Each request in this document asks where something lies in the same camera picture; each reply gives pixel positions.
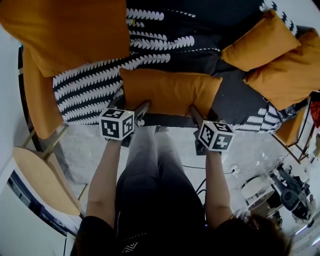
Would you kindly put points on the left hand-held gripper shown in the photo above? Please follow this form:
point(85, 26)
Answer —
point(110, 127)

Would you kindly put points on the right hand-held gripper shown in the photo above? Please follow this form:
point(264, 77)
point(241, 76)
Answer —
point(216, 138)

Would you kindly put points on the small orange cushion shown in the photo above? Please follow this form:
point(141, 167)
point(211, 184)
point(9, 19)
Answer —
point(172, 91)

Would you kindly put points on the person's right forearm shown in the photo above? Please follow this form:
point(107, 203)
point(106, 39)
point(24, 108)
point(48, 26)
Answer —
point(216, 185)

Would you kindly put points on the person's left forearm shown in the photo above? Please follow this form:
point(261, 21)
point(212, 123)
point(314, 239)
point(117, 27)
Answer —
point(103, 175)

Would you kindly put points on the orange square cushion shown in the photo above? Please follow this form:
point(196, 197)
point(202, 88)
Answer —
point(260, 42)
point(287, 77)

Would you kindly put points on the large orange cushion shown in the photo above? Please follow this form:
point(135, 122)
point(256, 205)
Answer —
point(65, 35)

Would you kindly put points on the black white patterned blanket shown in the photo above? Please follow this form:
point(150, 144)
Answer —
point(90, 87)

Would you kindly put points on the person's legs in grey trousers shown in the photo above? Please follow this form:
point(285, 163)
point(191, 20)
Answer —
point(155, 170)

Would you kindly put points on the round white stool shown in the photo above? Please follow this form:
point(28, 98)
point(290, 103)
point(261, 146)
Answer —
point(257, 191)

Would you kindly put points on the red bag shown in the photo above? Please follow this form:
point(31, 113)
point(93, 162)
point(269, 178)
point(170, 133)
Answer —
point(315, 111)

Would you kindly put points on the light wooden side table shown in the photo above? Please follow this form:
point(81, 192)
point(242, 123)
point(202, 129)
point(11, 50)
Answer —
point(47, 180)

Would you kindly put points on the person's black shirt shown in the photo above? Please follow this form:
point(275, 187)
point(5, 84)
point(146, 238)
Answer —
point(140, 237)

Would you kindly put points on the orange sofa with metal frame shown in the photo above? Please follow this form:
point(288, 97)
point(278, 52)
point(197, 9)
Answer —
point(41, 100)

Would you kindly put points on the black camera equipment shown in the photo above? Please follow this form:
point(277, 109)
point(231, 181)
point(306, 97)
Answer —
point(292, 195)

